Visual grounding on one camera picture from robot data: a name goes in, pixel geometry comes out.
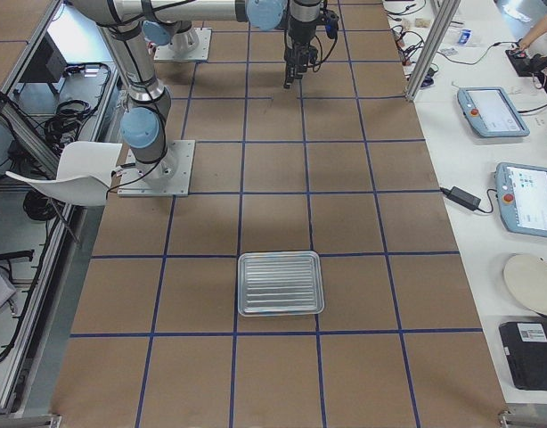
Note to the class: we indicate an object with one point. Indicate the black power adapter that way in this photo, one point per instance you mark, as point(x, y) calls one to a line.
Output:
point(461, 197)

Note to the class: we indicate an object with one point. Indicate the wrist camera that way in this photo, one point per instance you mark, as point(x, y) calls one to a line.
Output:
point(330, 21)

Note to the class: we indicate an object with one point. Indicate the white round plate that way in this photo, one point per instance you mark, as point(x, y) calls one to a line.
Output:
point(525, 276)

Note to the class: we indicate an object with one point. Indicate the far blue teach pendant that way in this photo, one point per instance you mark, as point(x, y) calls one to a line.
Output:
point(490, 112)

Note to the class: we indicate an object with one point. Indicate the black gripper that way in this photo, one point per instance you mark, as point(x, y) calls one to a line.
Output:
point(297, 30)

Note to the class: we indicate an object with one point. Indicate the aluminium frame post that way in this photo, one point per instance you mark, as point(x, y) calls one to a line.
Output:
point(429, 50)

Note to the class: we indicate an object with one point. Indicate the person's hand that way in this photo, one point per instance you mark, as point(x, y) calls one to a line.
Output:
point(524, 43)

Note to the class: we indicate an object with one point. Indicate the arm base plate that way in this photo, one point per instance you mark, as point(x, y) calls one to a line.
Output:
point(189, 46)
point(171, 177)

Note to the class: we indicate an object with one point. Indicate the near blue teach pendant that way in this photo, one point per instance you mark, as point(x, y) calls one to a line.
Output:
point(522, 198)

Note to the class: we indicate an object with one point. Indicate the white plastic chair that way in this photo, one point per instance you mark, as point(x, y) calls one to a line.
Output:
point(83, 175)

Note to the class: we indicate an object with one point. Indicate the blue teach pendant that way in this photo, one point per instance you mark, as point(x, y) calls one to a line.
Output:
point(522, 198)
point(490, 112)

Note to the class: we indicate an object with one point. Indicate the silver ribbed metal tray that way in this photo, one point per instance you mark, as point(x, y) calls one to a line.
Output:
point(280, 283)

